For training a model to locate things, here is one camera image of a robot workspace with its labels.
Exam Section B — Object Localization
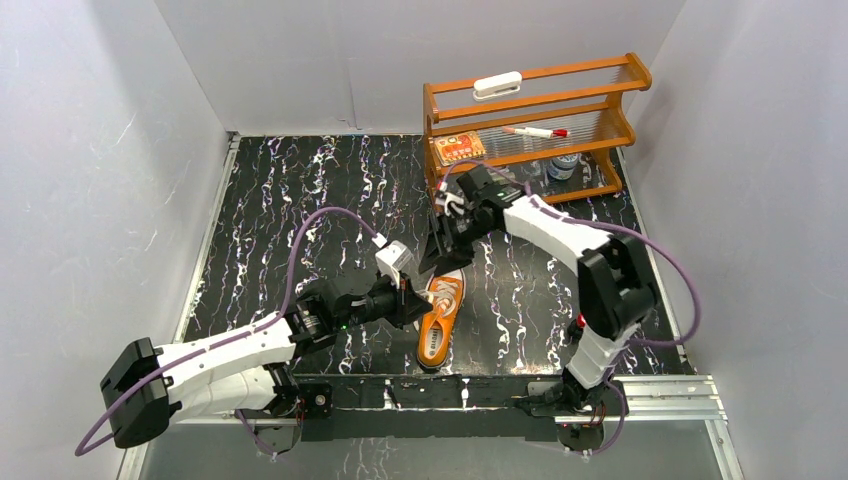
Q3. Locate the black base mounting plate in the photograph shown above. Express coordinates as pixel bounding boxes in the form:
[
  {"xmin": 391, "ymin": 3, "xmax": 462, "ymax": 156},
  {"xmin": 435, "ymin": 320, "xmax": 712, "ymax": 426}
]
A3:
[{"xmin": 235, "ymin": 372, "xmax": 627, "ymax": 458}]

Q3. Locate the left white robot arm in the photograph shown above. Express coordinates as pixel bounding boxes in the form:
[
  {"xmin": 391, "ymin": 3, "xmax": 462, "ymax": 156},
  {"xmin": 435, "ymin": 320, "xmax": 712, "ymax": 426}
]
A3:
[{"xmin": 100, "ymin": 275, "xmax": 433, "ymax": 449}]

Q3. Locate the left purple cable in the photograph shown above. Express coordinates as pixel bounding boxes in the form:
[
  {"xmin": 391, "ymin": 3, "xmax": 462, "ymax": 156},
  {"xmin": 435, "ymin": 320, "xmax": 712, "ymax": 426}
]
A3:
[{"xmin": 74, "ymin": 206, "xmax": 386, "ymax": 458}]

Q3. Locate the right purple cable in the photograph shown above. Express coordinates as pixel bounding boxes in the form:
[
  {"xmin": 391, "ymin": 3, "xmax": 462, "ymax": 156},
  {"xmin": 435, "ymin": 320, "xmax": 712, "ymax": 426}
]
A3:
[{"xmin": 440, "ymin": 158, "xmax": 702, "ymax": 350}]

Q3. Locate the red white marker pen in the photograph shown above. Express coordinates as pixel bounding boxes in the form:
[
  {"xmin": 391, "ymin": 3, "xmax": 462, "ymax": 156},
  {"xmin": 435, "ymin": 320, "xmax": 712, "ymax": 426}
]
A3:
[{"xmin": 502, "ymin": 127, "xmax": 570, "ymax": 139}]

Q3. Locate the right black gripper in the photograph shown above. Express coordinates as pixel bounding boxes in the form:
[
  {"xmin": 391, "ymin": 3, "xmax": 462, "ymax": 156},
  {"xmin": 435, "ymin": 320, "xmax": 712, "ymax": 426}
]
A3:
[{"xmin": 418, "ymin": 206, "xmax": 497, "ymax": 277}]

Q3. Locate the white shoelace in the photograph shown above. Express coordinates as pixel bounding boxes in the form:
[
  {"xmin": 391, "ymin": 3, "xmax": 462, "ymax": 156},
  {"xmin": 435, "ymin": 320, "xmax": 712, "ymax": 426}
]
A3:
[{"xmin": 426, "ymin": 270, "xmax": 465, "ymax": 319}]

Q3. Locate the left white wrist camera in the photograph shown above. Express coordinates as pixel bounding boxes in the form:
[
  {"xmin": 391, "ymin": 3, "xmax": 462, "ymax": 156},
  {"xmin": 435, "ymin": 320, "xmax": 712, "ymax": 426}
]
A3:
[{"xmin": 375, "ymin": 240, "xmax": 412, "ymax": 287}]

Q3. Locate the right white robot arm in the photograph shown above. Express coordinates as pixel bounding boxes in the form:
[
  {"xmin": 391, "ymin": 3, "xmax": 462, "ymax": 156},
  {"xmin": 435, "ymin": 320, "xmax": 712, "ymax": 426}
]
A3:
[{"xmin": 418, "ymin": 161, "xmax": 659, "ymax": 414}]

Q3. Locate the orange wooden shelf rack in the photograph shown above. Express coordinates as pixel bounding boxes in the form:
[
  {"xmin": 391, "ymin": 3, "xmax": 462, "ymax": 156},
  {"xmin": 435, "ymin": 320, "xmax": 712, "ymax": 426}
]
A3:
[{"xmin": 422, "ymin": 53, "xmax": 653, "ymax": 203}]

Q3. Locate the white stapler on top shelf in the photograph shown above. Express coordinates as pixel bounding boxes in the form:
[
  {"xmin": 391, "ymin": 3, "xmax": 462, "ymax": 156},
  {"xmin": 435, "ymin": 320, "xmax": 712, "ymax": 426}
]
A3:
[{"xmin": 472, "ymin": 71, "xmax": 523, "ymax": 102}]

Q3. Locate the orange canvas sneaker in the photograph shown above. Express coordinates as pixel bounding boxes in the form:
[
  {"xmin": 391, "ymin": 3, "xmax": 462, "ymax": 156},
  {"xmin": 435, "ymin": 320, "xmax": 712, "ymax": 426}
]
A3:
[{"xmin": 417, "ymin": 310, "xmax": 458, "ymax": 370}]

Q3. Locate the purple cable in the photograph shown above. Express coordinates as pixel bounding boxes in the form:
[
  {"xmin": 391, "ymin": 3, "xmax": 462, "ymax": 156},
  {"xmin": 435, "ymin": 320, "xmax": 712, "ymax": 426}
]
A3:
[
  {"xmin": 74, "ymin": 206, "xmax": 386, "ymax": 458},
  {"xmin": 440, "ymin": 158, "xmax": 702, "ymax": 350}
]

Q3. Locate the orange snack packet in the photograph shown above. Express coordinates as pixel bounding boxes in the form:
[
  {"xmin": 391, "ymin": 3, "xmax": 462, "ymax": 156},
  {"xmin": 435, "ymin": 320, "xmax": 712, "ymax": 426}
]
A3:
[{"xmin": 434, "ymin": 131, "xmax": 486, "ymax": 166}]

